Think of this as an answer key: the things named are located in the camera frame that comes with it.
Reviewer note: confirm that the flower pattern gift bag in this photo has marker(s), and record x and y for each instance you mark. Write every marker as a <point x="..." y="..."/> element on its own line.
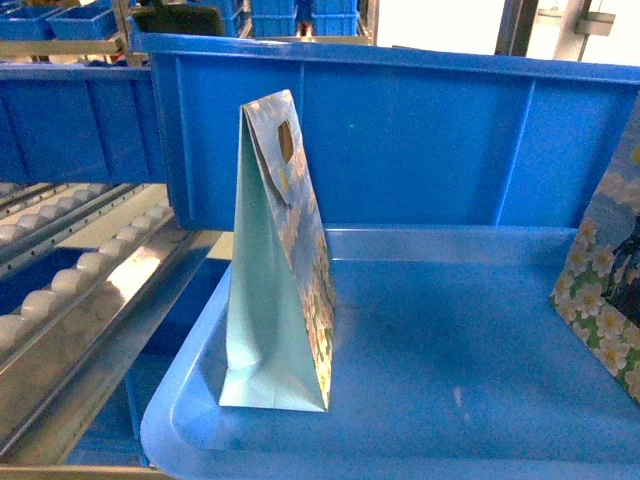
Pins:
<point x="281" y="306"/>

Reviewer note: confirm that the large blue plastic bin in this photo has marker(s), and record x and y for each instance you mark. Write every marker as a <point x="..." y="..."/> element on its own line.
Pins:
<point x="393" y="135"/>

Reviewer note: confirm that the light blue plastic tray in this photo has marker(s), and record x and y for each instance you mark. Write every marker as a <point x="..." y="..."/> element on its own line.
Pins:
<point x="449" y="363"/>

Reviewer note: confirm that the blue bin at left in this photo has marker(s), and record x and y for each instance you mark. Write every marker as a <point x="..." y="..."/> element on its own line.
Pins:
<point x="77" y="123"/>

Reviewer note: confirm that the white roller conveyor rail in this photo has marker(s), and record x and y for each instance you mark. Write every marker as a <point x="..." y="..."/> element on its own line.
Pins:
<point x="69" y="284"/>

